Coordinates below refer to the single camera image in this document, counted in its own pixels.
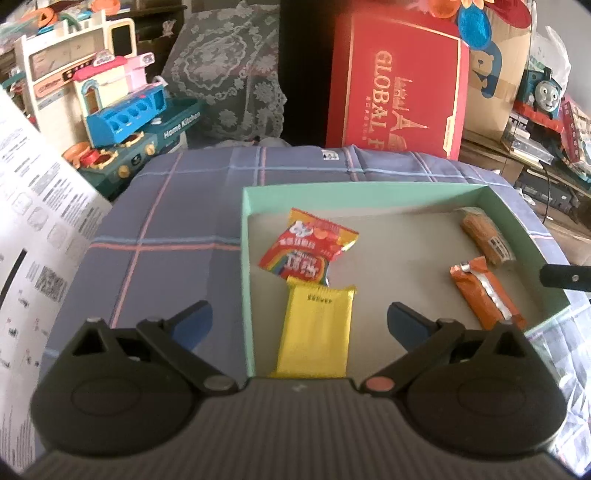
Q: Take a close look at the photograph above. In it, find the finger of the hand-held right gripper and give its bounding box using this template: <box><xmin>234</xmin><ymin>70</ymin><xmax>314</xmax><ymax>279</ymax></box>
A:
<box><xmin>539</xmin><ymin>264</ymin><xmax>591</xmax><ymax>292</ymax></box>

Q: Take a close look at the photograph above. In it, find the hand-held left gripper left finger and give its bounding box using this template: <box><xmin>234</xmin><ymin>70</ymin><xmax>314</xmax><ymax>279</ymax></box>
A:
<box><xmin>65</xmin><ymin>300</ymin><xmax>239</xmax><ymax>398</ymax></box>

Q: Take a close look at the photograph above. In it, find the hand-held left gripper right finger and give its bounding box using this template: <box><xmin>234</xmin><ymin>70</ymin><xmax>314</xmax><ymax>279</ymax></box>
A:
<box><xmin>360</xmin><ymin>302</ymin><xmax>536</xmax><ymax>398</ymax></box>

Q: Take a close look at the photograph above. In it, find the orange silver-seam snack packet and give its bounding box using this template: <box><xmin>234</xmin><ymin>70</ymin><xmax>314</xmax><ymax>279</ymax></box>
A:
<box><xmin>449</xmin><ymin>257</ymin><xmax>527</xmax><ymax>331</ymax></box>

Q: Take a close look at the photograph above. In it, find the clear orange stick packet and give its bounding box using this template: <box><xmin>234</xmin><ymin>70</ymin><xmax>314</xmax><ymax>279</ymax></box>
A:
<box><xmin>457</xmin><ymin>208</ymin><xmax>516</xmax><ymax>267</ymax></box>

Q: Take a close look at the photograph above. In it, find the yellow snack packet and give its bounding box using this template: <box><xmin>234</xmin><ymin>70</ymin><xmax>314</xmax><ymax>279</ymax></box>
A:
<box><xmin>276</xmin><ymin>276</ymin><xmax>357</xmax><ymax>379</ymax></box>

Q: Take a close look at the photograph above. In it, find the red rainbow candy packet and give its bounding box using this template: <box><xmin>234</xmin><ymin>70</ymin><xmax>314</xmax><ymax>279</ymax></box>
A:
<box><xmin>257</xmin><ymin>208</ymin><xmax>360</xmax><ymax>283</ymax></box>

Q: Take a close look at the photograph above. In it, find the mint green cardboard box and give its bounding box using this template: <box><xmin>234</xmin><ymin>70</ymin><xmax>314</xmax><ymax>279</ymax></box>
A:
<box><xmin>241</xmin><ymin>182</ymin><xmax>571</xmax><ymax>380</ymax></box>

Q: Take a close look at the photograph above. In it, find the purple plaid blanket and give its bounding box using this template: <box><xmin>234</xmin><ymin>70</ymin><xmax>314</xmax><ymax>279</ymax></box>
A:
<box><xmin>41</xmin><ymin>144</ymin><xmax>591</xmax><ymax>467</ymax></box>

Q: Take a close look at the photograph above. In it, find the colourful toy box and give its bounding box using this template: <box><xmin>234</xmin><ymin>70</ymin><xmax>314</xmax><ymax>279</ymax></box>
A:
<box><xmin>560</xmin><ymin>98</ymin><xmax>591</xmax><ymax>177</ymax></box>

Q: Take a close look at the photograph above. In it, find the blue train toy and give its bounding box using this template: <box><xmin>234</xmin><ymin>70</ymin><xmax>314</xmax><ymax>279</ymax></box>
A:
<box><xmin>514</xmin><ymin>65</ymin><xmax>571</xmax><ymax>133</ymax></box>

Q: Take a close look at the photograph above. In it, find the bear print cardboard box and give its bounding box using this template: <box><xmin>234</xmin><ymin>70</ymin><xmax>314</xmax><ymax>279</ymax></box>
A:
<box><xmin>463</xmin><ymin>9</ymin><xmax>532</xmax><ymax>136</ymax></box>

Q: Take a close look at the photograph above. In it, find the white printed instruction sheet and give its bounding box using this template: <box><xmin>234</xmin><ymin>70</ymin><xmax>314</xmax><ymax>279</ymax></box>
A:
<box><xmin>0</xmin><ymin>88</ymin><xmax>114</xmax><ymax>472</ymax></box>

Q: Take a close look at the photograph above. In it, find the toy kitchen playset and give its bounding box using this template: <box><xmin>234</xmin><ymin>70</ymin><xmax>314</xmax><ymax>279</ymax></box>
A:
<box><xmin>14</xmin><ymin>11</ymin><xmax>204</xmax><ymax>189</ymax></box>

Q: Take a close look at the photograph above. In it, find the white plastic bag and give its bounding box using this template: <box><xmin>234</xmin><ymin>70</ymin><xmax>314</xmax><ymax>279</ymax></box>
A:
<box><xmin>531</xmin><ymin>25</ymin><xmax>573</xmax><ymax>93</ymax></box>

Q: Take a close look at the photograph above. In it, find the grey lace cloth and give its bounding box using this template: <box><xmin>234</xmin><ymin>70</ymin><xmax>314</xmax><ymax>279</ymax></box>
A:
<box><xmin>161</xmin><ymin>0</ymin><xmax>288</xmax><ymax>149</ymax></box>

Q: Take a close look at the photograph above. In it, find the red gift box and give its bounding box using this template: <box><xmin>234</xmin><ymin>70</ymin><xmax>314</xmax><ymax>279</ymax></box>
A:
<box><xmin>325</xmin><ymin>11</ymin><xmax>471</xmax><ymax>160</ymax></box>

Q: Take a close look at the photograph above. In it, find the blue plastic toy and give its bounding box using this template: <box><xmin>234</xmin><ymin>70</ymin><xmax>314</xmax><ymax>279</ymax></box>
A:
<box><xmin>457</xmin><ymin>7</ymin><xmax>491</xmax><ymax>49</ymax></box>

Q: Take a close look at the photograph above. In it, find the black cable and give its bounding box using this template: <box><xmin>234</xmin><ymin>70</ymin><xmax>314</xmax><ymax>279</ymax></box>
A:
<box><xmin>537</xmin><ymin>161</ymin><xmax>556</xmax><ymax>223</ymax></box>

